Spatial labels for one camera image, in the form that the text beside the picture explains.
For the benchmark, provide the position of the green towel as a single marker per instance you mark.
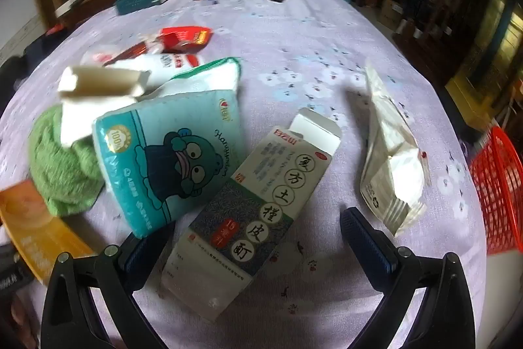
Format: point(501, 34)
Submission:
point(61, 169)

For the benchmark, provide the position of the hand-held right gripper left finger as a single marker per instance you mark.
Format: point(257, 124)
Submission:
point(143, 257)

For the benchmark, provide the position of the white open carton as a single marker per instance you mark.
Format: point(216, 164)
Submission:
point(102, 81)

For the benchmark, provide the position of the white bag with green edge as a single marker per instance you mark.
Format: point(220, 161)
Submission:
point(208, 77)

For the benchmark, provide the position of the golden pillar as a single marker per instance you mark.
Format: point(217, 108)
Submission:
point(474, 95)

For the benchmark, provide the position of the purple floral tablecloth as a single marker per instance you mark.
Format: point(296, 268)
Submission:
point(286, 46)

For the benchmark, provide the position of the white wrapper packet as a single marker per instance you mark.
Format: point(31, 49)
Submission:
point(388, 169)

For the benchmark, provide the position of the red plastic basket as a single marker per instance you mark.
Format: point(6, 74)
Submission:
point(500, 185)

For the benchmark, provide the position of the red packet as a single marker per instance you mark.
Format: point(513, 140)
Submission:
point(186, 35)

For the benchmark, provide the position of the teal cartoon tissue pack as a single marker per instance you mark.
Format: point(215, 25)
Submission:
point(163, 169)

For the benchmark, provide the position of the orange box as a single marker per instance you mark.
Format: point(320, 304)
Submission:
point(36, 230)

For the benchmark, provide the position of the cardboard box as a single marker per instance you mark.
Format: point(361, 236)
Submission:
point(390, 11)

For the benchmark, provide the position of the clear plastic bag red print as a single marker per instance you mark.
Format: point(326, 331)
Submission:
point(175, 60)

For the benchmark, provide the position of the white and grey medicine box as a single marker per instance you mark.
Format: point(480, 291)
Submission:
point(245, 218)

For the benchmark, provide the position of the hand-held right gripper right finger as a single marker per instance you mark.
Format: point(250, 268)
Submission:
point(361, 236)

